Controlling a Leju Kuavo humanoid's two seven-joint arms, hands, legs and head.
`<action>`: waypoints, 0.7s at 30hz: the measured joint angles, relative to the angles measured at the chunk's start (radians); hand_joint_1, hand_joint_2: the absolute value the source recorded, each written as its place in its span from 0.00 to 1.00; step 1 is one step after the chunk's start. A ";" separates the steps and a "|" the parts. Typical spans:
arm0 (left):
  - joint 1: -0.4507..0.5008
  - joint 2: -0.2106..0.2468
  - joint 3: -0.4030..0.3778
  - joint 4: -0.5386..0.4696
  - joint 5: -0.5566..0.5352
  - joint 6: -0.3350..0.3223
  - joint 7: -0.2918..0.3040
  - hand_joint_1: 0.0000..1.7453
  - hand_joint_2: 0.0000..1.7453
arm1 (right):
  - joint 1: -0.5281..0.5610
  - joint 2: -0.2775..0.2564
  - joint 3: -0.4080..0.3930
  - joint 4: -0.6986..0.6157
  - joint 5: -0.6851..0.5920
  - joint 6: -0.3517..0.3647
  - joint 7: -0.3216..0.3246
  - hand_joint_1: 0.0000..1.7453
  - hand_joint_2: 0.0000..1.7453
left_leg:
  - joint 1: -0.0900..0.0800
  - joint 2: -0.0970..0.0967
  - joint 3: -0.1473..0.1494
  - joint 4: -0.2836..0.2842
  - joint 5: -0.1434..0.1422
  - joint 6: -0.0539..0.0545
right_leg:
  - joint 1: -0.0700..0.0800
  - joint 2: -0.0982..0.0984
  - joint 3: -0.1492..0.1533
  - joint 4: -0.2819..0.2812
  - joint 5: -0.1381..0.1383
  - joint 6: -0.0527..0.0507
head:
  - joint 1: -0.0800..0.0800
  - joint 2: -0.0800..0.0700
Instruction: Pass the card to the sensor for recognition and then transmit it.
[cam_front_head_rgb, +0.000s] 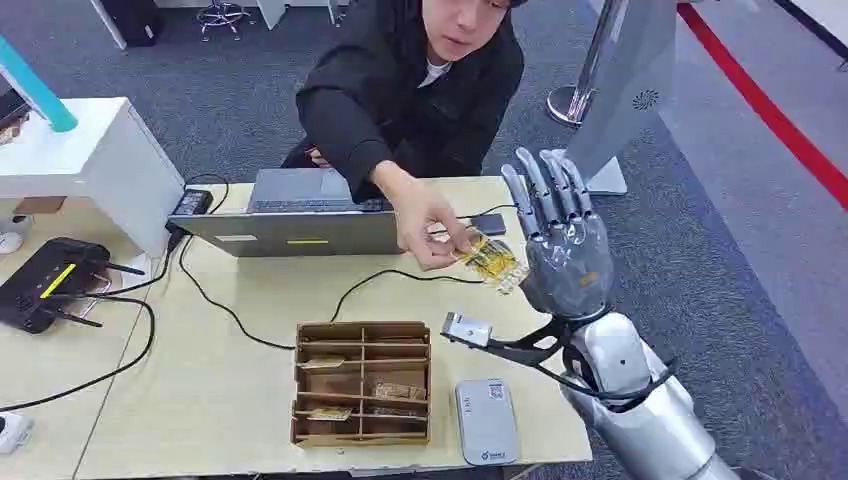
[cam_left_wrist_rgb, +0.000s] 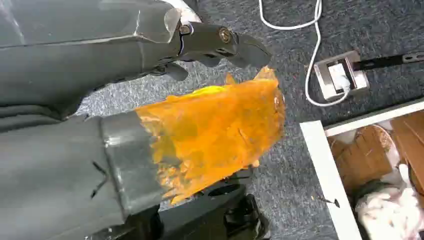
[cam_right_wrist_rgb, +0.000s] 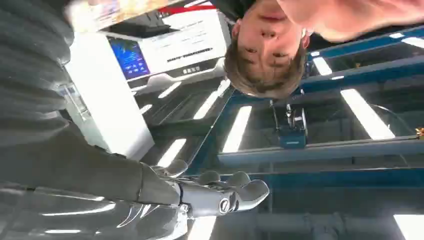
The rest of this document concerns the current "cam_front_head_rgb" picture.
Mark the black power adapter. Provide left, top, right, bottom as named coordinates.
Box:
left=169, top=188, right=215, bottom=218

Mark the white power bank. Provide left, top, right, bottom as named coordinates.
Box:
left=454, top=378, right=519, bottom=467

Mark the grey laptop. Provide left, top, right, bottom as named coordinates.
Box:
left=168, top=167, right=404, bottom=258

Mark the black bag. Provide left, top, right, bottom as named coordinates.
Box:
left=99, top=0, right=167, bottom=49

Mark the chrome stool base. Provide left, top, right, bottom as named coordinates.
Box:
left=195, top=0, right=256, bottom=42

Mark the wooden card box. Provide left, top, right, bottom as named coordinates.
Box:
left=290, top=321, right=433, bottom=449

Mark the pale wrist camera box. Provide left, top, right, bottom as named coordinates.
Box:
left=441, top=312, right=494, bottom=350

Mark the black router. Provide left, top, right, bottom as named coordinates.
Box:
left=0, top=237, right=146, bottom=335

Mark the person's hand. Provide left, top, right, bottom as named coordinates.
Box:
left=390, top=180, right=474, bottom=272

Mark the black small device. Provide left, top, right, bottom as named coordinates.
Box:
left=471, top=213, right=507, bottom=238

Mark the black cable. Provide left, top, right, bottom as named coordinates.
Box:
left=177, top=235, right=485, bottom=351

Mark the person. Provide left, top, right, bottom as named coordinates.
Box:
left=281, top=0, right=526, bottom=272

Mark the grey standing panel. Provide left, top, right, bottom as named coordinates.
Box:
left=564, top=0, right=682, bottom=197

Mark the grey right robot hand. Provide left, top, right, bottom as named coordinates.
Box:
left=500, top=146, right=615, bottom=323

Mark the red floor tape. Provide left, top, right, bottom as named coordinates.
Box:
left=675, top=2, right=848, bottom=212

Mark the white box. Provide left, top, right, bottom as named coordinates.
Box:
left=0, top=97, right=187, bottom=258

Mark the chrome stanchion post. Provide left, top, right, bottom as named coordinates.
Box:
left=546, top=0, right=629, bottom=128

